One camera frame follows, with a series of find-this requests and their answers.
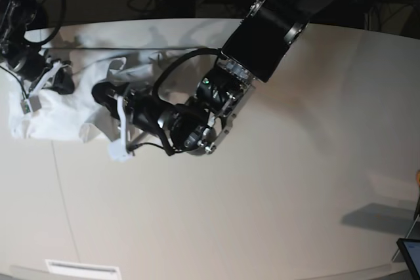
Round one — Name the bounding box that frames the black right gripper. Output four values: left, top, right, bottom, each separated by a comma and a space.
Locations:
5, 45, 75, 94

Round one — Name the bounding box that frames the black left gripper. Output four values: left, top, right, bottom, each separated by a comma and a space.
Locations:
91, 81, 171, 138

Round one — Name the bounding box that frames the white T-shirt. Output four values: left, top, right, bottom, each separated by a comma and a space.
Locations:
9, 47, 193, 143

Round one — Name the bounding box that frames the tablet screen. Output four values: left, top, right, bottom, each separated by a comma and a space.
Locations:
396, 238, 419, 280

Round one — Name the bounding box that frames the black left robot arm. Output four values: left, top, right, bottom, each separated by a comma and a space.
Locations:
92, 0, 334, 161

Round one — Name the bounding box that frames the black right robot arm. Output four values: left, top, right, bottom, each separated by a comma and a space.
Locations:
1, 0, 75, 98

